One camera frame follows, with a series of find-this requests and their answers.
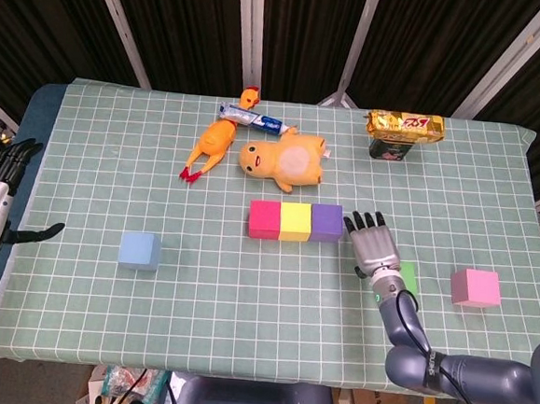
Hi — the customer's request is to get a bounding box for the green snack bag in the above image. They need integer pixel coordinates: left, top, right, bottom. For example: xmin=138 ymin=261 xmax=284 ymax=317
xmin=97 ymin=365 xmax=172 ymax=404

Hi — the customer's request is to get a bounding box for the purple foam cube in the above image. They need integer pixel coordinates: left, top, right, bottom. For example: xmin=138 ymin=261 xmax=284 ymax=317
xmin=308 ymin=202 xmax=345 ymax=245

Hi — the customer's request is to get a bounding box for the magenta foam cube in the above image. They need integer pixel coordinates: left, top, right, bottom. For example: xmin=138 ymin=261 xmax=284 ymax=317
xmin=246 ymin=199 xmax=283 ymax=241

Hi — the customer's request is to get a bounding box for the blue foam cube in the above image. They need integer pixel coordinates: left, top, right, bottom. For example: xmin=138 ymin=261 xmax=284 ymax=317
xmin=117 ymin=230 xmax=163 ymax=272

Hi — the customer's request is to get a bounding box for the dark green tin can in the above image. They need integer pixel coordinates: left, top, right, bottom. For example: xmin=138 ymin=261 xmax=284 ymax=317
xmin=367 ymin=133 xmax=415 ymax=164

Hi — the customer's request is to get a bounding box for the gold biscuit packet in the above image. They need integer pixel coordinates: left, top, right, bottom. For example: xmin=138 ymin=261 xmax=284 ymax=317
xmin=365 ymin=107 xmax=447 ymax=145

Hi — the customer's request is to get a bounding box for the orange rubber chicken toy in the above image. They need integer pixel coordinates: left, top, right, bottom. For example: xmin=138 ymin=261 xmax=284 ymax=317
xmin=179 ymin=80 xmax=263 ymax=189

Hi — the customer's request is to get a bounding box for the yellow plush duck toy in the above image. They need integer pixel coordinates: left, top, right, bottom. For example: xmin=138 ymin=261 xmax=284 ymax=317
xmin=235 ymin=121 xmax=333 ymax=198

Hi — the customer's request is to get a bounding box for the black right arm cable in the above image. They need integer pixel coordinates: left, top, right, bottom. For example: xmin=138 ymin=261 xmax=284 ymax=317
xmin=387 ymin=289 xmax=502 ymax=404

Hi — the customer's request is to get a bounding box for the green foam cube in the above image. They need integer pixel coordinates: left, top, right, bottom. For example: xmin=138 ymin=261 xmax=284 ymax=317
xmin=397 ymin=261 xmax=422 ymax=298

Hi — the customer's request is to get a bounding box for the green checked tablecloth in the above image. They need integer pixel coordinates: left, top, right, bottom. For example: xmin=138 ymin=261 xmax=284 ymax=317
xmin=0 ymin=72 xmax=540 ymax=404

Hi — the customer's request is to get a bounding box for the silver blue toothpaste tube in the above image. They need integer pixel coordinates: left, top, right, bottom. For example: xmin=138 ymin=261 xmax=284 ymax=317
xmin=216 ymin=103 xmax=291 ymax=137

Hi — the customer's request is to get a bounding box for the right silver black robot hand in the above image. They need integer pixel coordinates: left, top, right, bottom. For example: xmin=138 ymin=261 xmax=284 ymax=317
xmin=338 ymin=209 xmax=407 ymax=284

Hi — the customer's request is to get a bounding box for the yellow foam cube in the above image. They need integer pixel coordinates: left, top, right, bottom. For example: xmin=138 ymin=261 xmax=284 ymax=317
xmin=276 ymin=201 xmax=314 ymax=244

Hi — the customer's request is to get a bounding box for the light pink foam cube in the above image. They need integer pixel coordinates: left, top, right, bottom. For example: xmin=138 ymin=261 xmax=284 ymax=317
xmin=447 ymin=266 xmax=504 ymax=311

